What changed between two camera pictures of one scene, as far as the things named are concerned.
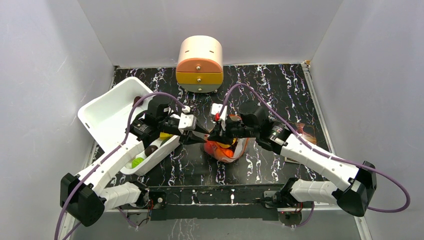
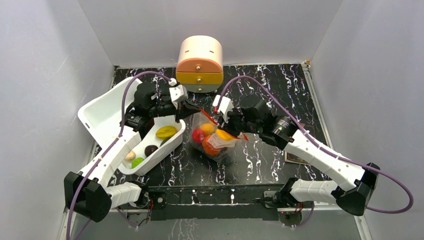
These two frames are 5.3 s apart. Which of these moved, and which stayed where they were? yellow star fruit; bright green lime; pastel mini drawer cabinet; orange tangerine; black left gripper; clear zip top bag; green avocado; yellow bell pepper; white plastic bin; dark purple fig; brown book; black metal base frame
Moved: clear zip top bag; orange tangerine; black left gripper; brown book; yellow bell pepper
Stayed: pastel mini drawer cabinet; black metal base frame; green avocado; bright green lime; yellow star fruit; white plastic bin; dark purple fig
